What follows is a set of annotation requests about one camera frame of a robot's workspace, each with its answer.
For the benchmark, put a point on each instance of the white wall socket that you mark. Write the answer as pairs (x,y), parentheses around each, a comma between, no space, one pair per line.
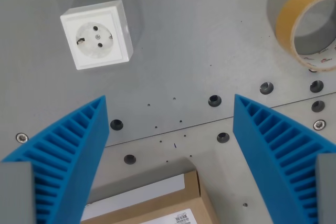
(95,36)

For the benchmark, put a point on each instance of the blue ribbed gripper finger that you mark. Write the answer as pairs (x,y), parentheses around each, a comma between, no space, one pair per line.
(275,155)
(65,155)

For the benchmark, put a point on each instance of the yellow adhesive tape roll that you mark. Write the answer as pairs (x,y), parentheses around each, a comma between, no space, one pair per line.
(287,24)

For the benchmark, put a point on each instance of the silver hex table screw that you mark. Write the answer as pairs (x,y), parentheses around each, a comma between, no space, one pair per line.
(21,137)
(319,124)

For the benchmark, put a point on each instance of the brown cardboard box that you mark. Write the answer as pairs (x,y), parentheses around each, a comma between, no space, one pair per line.
(157,203)

